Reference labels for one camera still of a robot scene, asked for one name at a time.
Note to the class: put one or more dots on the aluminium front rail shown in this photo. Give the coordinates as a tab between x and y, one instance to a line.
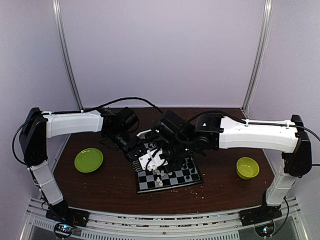
221	225

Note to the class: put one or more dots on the green plate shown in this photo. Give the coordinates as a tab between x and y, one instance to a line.
88	160

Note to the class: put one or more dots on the left aluminium frame post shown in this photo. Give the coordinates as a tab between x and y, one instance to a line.
65	53

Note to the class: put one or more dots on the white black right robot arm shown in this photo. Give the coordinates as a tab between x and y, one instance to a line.
215	129

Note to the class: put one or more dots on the black white chessboard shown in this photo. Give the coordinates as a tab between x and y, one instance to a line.
158	180

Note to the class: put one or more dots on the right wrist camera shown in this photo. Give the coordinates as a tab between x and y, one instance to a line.
152	160

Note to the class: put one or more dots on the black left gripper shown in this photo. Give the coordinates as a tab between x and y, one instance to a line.
133	148

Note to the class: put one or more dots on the yellow-green bowl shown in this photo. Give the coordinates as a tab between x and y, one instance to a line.
247	168

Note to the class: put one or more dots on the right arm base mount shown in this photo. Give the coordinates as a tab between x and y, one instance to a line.
262	219

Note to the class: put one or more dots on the aluminium frame post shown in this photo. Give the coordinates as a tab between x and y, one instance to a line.
257	64
65	53

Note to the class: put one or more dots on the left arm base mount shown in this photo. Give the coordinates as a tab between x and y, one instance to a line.
67	225

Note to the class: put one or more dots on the right aluminium frame post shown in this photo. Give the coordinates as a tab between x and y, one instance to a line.
257	64

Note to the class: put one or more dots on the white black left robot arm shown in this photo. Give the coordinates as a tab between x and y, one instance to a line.
42	125

